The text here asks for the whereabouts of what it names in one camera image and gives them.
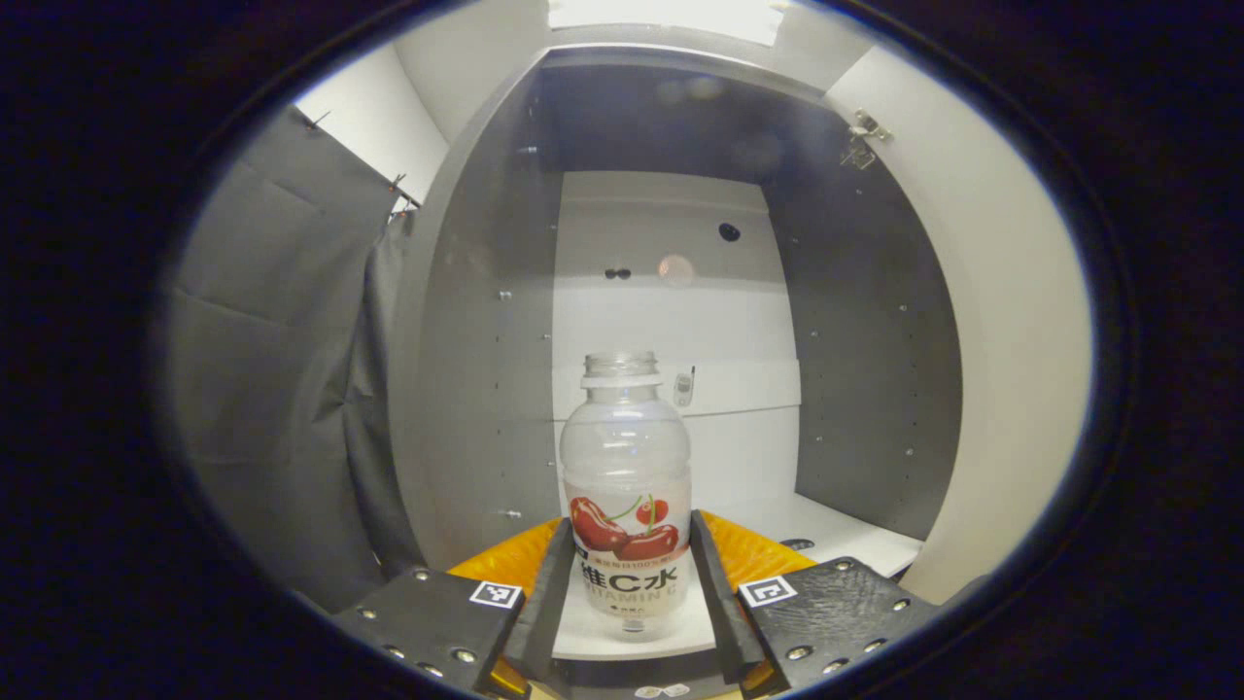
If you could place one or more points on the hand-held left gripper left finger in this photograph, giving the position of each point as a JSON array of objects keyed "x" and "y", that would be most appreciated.
[{"x": 549, "y": 603}]

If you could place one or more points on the large ceiling light panel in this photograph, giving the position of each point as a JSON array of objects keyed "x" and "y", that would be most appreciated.
[{"x": 661, "y": 17}]

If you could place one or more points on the metal door hinge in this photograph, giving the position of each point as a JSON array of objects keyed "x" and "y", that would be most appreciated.
[{"x": 860, "y": 146}]

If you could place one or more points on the clear plastic bottle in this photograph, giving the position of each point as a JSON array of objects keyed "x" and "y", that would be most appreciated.
[{"x": 627, "y": 457}]

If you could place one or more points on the light grey cabinet door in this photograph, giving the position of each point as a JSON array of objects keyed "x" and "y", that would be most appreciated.
[{"x": 1011, "y": 340}]

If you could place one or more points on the grey cabinet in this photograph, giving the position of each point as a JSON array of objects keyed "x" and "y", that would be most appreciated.
[{"x": 486, "y": 340}]

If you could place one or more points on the black backdrop cloth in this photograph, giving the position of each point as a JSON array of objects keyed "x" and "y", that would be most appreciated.
[{"x": 262, "y": 389}]

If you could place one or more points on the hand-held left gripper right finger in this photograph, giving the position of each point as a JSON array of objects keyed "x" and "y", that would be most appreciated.
[{"x": 714, "y": 593}]

